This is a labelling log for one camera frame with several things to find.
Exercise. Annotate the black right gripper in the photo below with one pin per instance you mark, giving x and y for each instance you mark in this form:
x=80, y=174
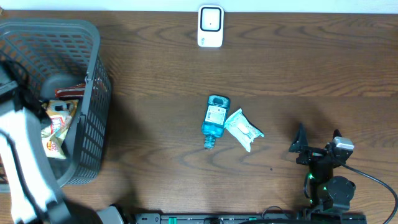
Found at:
x=312, y=154

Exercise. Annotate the yellow snack bag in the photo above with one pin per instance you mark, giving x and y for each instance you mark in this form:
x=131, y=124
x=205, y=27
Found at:
x=61, y=113

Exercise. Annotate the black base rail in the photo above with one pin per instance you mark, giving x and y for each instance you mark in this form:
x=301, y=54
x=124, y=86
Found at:
x=279, y=217

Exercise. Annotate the orange snack bar wrapper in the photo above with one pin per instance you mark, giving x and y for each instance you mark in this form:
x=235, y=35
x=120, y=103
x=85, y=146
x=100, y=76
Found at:
x=76, y=91

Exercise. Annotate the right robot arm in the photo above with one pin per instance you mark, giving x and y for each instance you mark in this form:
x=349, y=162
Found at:
x=328, y=193

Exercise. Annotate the light green wet wipes pack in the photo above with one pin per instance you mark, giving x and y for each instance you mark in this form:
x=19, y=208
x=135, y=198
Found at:
x=239, y=126

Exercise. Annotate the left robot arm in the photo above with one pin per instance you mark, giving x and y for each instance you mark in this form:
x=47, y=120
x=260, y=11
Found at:
x=36, y=196

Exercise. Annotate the grey plastic shopping basket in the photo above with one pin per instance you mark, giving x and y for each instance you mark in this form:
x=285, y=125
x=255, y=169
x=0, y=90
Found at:
x=58, y=60

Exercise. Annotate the blue mouthwash bottle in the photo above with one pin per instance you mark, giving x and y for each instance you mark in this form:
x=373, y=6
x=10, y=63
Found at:
x=215, y=117

